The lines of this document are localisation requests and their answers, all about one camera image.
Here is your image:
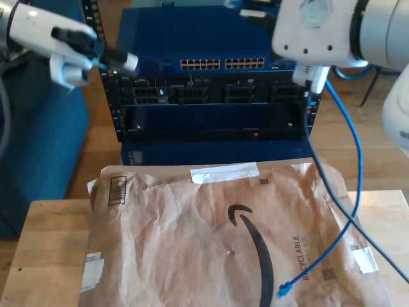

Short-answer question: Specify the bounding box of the blue chassis under rack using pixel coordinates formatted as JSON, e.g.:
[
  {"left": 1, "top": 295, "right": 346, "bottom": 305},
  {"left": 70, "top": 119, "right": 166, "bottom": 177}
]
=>
[{"left": 120, "top": 140, "right": 314, "bottom": 166}]

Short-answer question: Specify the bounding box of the black camera cable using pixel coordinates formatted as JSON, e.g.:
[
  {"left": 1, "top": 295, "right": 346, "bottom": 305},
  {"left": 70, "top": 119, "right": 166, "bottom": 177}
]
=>
[{"left": 303, "top": 91, "right": 409, "bottom": 285}]

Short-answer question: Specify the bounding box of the dark metal chair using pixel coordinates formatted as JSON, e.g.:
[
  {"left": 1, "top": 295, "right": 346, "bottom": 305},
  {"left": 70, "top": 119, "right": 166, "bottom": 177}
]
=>
[{"left": 359, "top": 63, "right": 409, "bottom": 108}]

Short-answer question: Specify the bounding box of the blue network cable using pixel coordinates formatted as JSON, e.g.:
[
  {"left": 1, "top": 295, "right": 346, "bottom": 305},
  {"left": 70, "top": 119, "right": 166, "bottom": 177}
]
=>
[{"left": 223, "top": 0, "right": 383, "bottom": 299}]

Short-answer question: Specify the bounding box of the black rack server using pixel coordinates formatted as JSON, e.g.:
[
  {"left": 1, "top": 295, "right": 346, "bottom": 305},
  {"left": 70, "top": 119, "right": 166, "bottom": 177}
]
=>
[{"left": 116, "top": 74, "right": 316, "bottom": 106}]

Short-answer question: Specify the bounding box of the dark grey camera cable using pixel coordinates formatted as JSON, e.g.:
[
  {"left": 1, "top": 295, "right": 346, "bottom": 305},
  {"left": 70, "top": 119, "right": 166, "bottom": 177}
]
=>
[{"left": 0, "top": 75, "right": 13, "bottom": 159}]

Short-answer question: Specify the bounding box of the blue sofa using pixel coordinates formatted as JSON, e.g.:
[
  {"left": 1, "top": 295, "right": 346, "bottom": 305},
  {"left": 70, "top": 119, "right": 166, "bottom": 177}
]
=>
[{"left": 0, "top": 0, "right": 91, "bottom": 239}]

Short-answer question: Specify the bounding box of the black rack frame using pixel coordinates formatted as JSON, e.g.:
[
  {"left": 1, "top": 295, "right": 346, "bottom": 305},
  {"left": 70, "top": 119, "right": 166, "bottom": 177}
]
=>
[{"left": 80, "top": 0, "right": 323, "bottom": 143}]

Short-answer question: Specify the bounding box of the blue network switch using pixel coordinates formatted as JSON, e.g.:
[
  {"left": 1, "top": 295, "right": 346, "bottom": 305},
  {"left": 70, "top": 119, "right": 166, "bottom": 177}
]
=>
[{"left": 114, "top": 6, "right": 318, "bottom": 75}]

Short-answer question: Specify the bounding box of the brown paper mailer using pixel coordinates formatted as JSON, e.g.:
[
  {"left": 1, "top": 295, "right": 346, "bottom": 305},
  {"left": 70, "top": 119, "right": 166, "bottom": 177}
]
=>
[{"left": 78, "top": 161, "right": 396, "bottom": 307}]

